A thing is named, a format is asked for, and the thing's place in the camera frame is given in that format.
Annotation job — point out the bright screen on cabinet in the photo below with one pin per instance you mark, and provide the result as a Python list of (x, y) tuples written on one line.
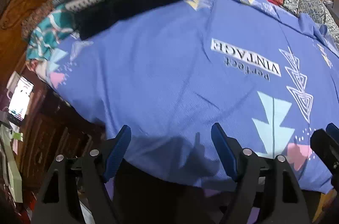
[(20, 99)]

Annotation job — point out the wooden bedside cabinet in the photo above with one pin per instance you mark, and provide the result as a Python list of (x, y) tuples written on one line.
[(51, 128)]

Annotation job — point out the blue patterned bed sheet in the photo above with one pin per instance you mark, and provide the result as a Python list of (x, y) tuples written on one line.
[(270, 79)]

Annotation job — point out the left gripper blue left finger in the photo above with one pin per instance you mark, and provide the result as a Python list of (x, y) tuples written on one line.
[(58, 200)]

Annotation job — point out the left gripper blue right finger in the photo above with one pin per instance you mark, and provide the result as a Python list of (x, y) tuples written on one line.
[(268, 184)]

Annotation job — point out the teal patterned pillow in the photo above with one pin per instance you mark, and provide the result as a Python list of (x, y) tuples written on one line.
[(49, 33)]

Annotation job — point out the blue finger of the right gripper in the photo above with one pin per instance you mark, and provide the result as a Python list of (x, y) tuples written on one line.
[(324, 142)]

